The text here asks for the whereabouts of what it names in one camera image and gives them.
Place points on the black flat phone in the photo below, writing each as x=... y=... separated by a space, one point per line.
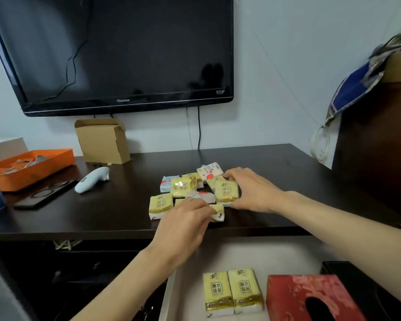
x=45 y=194

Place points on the white cardboard box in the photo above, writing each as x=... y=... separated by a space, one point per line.
x=5 y=148

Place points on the dark brown wooden cabinet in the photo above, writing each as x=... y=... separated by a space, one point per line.
x=371 y=147

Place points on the person's left fingers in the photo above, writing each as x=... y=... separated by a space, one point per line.
x=199 y=208

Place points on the pile of small tissue packs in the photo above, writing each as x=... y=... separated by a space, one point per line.
x=183 y=187

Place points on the person's right thumb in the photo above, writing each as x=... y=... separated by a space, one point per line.
x=240 y=205

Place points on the pale blue handheld thermometer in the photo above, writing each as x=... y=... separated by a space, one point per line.
x=90 y=179

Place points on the person's left forearm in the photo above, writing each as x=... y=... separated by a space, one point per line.
x=127 y=287

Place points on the yellow tissue packet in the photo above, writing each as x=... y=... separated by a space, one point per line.
x=218 y=213
x=226 y=192
x=218 y=292
x=245 y=290

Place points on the white open drawer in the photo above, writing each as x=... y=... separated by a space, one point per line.
x=254 y=254

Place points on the silver foil wrappers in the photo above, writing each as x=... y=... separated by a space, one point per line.
x=26 y=162

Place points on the person's right hand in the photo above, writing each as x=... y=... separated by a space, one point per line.
x=257 y=192

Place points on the orange shallow tray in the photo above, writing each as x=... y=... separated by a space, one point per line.
x=33 y=177

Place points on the brown cardboard box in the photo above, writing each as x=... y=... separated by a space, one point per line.
x=102 y=143

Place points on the black flat-screen television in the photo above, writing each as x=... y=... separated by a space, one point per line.
x=120 y=46

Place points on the person's right forearm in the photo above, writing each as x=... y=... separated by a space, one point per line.
x=347 y=237

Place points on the person's left hand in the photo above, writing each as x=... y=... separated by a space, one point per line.
x=180 y=230

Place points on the red patterned tissue box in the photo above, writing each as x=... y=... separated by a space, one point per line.
x=294 y=297

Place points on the blue and grey cloth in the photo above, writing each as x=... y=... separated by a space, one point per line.
x=354 y=86

